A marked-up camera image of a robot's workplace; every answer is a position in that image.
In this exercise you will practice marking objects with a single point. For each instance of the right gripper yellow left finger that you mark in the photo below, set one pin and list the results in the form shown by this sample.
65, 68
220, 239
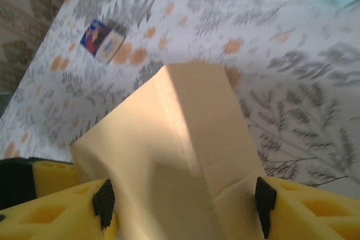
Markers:
56, 217

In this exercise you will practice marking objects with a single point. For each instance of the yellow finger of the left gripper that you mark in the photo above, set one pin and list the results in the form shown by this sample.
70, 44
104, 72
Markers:
56, 178

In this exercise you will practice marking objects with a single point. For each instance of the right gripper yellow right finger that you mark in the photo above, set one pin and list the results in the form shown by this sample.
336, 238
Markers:
315, 217

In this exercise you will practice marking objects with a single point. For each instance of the orange paper box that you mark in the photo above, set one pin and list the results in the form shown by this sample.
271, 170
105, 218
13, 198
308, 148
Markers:
168, 144

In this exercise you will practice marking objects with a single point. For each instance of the small dark blue card box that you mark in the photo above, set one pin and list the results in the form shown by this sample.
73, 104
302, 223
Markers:
102, 40

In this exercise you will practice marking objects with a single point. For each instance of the floral table cloth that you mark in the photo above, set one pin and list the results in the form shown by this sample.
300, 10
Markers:
225, 20

